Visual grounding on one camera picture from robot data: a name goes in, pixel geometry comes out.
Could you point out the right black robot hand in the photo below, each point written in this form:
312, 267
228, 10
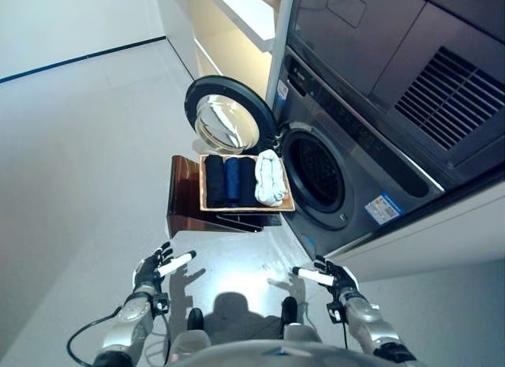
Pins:
341, 279

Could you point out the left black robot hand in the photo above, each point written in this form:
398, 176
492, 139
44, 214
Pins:
147, 273

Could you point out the white garment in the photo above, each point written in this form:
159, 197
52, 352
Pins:
270, 177

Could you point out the blue garment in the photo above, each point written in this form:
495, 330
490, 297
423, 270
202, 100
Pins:
233, 179

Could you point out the slim black garment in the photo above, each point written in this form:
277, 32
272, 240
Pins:
248, 181

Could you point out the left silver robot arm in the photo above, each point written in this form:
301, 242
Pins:
128, 323

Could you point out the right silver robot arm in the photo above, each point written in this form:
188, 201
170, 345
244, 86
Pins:
371, 323

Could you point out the grey front-load washing machine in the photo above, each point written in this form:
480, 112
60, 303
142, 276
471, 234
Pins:
355, 146

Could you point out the right silver robot leg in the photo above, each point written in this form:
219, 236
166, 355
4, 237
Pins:
296, 327

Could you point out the blue energy label sticker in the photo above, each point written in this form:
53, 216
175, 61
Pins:
384, 208

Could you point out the grey robot torso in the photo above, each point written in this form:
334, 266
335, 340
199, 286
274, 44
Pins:
272, 355

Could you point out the rectangular wicker basket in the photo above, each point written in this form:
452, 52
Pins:
203, 185

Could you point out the large black rolled garment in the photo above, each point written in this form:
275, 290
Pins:
215, 181

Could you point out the round glass washer door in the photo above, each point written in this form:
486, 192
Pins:
225, 118

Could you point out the blue barcode sticker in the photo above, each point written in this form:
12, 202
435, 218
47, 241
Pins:
282, 91

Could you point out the dark stacked dryer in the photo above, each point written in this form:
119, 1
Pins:
355, 47

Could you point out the white shelf board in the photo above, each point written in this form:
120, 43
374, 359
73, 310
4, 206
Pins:
244, 16

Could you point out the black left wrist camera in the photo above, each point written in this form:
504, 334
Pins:
160, 302

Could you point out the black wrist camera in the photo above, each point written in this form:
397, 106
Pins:
334, 312
160, 302

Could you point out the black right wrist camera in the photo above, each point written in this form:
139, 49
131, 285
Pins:
334, 312

